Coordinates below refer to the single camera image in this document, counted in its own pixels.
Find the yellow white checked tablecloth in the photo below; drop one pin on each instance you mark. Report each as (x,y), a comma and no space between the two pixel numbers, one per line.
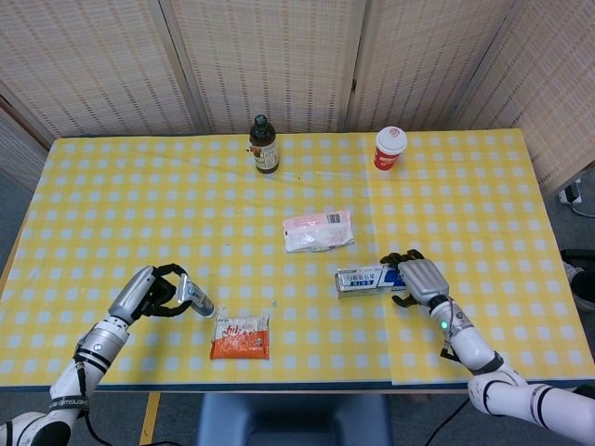
(162,209)

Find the small silver can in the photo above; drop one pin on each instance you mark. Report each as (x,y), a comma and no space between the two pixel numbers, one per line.
(197,297)

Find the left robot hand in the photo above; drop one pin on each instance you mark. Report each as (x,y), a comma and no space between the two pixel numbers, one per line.
(132,290)

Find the red paper cup white lid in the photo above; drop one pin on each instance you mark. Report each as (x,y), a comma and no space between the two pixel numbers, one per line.
(388,155)

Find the white power strip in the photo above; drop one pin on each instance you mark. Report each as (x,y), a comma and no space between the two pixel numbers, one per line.
(572,192)

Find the orange white snack bag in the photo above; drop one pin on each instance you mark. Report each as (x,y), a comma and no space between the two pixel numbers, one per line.
(239,346)

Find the blue white toothpaste box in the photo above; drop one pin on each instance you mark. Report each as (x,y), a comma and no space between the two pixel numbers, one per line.
(362,281)

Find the black white shoe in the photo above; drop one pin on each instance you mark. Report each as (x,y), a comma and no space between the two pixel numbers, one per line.
(578,283)

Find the dark drink bottle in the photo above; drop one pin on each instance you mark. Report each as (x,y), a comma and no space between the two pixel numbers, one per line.
(265,148)

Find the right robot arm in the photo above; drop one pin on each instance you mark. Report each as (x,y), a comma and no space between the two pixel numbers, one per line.
(469,344)

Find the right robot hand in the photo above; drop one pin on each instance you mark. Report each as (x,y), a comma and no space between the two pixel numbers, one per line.
(423,276)

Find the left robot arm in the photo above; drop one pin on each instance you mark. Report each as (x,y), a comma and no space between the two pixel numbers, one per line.
(100,341)

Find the pink white plastic packet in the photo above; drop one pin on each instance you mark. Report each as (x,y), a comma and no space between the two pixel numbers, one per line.
(316,232)

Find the woven folding screen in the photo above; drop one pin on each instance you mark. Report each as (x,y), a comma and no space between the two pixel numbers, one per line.
(116,60)

